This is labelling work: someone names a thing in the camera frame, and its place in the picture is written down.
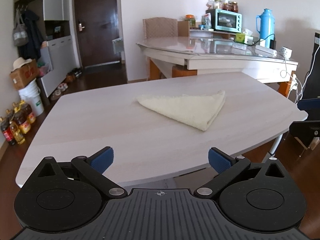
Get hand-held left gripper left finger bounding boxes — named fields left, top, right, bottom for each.
left=37, top=146, right=127, bottom=198

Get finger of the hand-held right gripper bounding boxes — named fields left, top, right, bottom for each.
left=289, top=120, right=320, bottom=140
left=297, top=97, right=320, bottom=111

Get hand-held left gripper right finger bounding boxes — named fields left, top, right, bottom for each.
left=196, top=147, right=285, bottom=200

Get cream terry towel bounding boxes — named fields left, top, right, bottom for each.
left=137, top=90, right=226, bottom=131

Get black standing panel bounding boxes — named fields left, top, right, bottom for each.
left=302, top=32, right=320, bottom=99

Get white dotted mug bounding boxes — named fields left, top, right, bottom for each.
left=280, top=46, right=292, bottom=59

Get white power strip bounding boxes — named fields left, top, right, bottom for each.
left=255, top=45, right=277, bottom=57

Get row of shoes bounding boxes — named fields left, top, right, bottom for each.
left=51, top=67, right=83, bottom=100

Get blue thermos flask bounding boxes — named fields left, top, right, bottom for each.
left=255, top=8, right=275, bottom=47

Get cluster of cooking oil bottles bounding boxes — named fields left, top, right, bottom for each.
left=0, top=100, right=36, bottom=145

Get white plastic bucket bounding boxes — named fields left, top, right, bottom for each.
left=19, top=79, right=45, bottom=117

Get orange wooden stool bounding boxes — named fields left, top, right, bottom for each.
left=172, top=66, right=197, bottom=78

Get green tissue box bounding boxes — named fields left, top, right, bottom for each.
left=235, top=29, right=253, bottom=43

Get white glass-topped dining table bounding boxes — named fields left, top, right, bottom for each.
left=136, top=35, right=299, bottom=98

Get colourful clothes pile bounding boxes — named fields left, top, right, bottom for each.
left=37, top=59, right=52, bottom=78

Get red printed cardboard box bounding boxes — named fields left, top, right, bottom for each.
left=9, top=59, right=40, bottom=91

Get teal toaster oven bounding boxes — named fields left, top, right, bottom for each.
left=205, top=8, right=242, bottom=33

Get straw hat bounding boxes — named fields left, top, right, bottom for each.
left=12, top=57, right=33, bottom=71

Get blue white snack bag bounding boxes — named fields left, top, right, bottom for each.
left=201, top=14, right=212, bottom=29

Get dark brown door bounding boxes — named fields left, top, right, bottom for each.
left=72, top=0, right=121, bottom=70

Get dark hanging coat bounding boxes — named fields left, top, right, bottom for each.
left=21, top=9, right=44, bottom=60

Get beige quilted chair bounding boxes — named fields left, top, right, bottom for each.
left=143, top=17, right=178, bottom=39

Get grey hanging handbag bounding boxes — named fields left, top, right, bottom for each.
left=13, top=9, right=28, bottom=47

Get grey hallway cabinet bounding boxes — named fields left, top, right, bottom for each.
left=12, top=0, right=82, bottom=98

